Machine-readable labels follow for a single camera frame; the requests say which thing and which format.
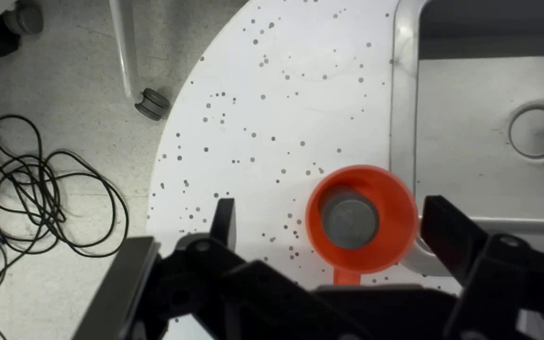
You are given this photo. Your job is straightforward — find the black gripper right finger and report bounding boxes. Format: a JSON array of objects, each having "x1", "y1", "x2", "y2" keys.
[{"x1": 421, "y1": 195, "x2": 487, "y2": 288}]

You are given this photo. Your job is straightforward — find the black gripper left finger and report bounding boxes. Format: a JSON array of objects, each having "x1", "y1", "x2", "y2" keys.
[{"x1": 209, "y1": 199, "x2": 236, "y2": 250}]

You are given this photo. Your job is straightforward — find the orange plastic cup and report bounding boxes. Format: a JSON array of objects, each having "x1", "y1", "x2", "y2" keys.
[{"x1": 306, "y1": 165, "x2": 419, "y2": 286}]

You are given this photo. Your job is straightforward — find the grey round disc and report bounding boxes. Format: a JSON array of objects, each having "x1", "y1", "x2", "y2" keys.
[{"x1": 321, "y1": 191, "x2": 379, "y2": 250}]

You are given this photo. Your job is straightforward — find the toy kitchen countertop unit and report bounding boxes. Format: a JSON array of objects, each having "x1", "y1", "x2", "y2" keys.
[{"x1": 147, "y1": 0, "x2": 544, "y2": 288}]

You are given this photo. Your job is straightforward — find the black caster wheel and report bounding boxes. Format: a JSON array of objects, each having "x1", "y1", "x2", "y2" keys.
[{"x1": 134, "y1": 89, "x2": 170, "y2": 121}]

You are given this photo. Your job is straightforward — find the grey toy sink basin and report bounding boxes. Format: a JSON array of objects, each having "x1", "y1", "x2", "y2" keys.
[{"x1": 389, "y1": 0, "x2": 544, "y2": 237}]

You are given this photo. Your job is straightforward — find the tangled black floor cables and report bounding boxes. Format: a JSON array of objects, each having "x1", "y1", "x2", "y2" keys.
[{"x1": 0, "y1": 112, "x2": 132, "y2": 340}]

